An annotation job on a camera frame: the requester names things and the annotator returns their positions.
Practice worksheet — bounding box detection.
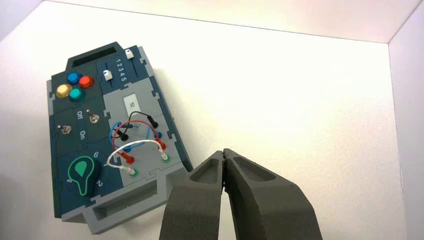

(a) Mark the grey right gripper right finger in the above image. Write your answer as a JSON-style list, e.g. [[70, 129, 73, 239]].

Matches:
[[223, 148, 324, 240]]

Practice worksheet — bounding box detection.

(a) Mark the red push button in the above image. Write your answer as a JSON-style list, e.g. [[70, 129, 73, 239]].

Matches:
[[78, 75, 96, 90]]

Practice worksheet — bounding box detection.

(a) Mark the dark rotary knob green pointer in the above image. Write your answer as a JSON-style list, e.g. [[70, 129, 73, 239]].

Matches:
[[67, 155, 103, 198]]

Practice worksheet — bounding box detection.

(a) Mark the white patch cable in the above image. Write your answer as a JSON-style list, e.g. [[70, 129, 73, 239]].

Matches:
[[105, 139, 171, 177]]

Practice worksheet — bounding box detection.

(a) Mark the blue push button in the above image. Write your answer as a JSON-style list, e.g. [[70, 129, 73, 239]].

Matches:
[[66, 72, 82, 86]]

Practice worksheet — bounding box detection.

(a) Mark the blue patch cable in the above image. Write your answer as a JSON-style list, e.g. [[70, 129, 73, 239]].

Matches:
[[108, 120, 164, 149]]

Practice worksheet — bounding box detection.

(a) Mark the yellow push button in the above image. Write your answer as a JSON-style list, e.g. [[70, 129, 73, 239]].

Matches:
[[55, 83, 73, 99]]

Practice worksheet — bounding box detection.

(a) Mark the red patch cable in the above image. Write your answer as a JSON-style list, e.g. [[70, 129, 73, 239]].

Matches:
[[112, 121, 168, 166]]

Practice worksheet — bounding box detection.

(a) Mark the green push button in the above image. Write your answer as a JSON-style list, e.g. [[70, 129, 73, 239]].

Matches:
[[68, 88, 86, 102]]

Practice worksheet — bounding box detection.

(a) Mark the dark blue grey control board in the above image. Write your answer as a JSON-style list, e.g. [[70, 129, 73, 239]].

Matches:
[[46, 41, 195, 235]]

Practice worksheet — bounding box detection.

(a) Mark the black patch cable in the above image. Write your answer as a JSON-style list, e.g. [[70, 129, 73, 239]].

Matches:
[[115, 111, 159, 142]]

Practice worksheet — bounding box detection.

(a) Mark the white label sticker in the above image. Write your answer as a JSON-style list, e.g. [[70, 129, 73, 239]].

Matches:
[[123, 93, 141, 117]]

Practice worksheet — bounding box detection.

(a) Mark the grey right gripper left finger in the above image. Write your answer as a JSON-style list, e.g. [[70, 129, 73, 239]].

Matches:
[[158, 150, 226, 240]]

